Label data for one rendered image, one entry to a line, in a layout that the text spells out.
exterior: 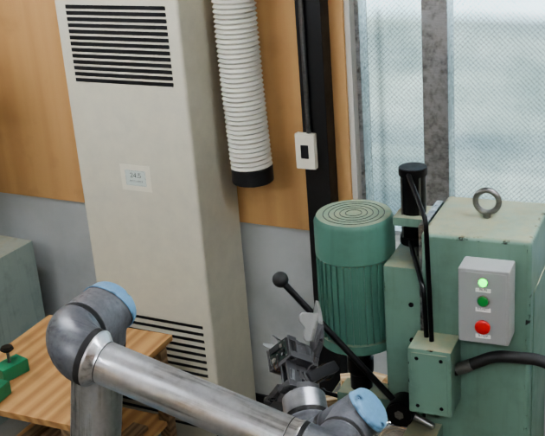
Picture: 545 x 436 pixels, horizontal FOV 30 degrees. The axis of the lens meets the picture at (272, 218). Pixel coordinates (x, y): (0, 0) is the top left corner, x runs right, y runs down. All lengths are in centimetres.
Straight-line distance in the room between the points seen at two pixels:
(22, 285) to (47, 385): 88
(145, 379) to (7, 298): 254
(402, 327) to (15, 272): 252
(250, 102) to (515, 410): 177
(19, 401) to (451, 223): 196
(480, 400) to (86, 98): 211
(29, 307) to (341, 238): 258
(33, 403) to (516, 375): 193
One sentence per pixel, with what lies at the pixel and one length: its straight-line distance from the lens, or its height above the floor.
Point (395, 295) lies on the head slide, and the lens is 221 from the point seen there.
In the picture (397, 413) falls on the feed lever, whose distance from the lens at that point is 224.
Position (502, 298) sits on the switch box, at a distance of 204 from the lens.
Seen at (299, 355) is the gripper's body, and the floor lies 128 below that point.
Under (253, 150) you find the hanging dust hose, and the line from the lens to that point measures 367.
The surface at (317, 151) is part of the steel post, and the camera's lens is 365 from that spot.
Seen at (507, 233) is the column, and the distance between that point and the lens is 209.
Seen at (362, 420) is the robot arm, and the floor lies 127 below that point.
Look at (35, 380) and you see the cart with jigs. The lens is 378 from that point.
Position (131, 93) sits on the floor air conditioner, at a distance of 372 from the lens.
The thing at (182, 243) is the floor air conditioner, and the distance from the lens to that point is 381.
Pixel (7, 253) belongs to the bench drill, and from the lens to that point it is 443.
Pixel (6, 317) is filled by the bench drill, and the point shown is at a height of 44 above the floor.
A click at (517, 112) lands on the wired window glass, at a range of 353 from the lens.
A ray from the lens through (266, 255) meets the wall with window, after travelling 401.
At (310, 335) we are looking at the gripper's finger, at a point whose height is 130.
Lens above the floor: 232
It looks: 21 degrees down
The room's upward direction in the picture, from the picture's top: 5 degrees counter-clockwise
